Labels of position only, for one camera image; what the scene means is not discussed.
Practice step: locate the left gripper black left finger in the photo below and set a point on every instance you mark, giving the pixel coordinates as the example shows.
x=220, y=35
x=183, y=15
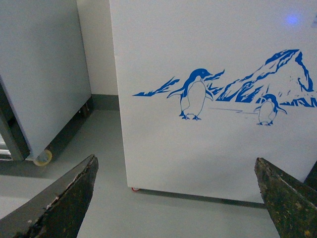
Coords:
x=59, y=210

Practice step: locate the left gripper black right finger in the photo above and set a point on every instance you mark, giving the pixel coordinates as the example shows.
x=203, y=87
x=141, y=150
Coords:
x=291, y=204

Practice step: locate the yellowish cabinet caster wheel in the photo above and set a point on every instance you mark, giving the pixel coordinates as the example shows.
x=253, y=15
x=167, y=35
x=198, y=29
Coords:
x=44, y=158

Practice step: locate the white cabinet on wheels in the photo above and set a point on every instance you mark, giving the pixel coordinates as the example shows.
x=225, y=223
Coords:
x=42, y=67

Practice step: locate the white blue chest freezer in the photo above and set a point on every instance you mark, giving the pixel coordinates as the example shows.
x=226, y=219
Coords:
x=207, y=86

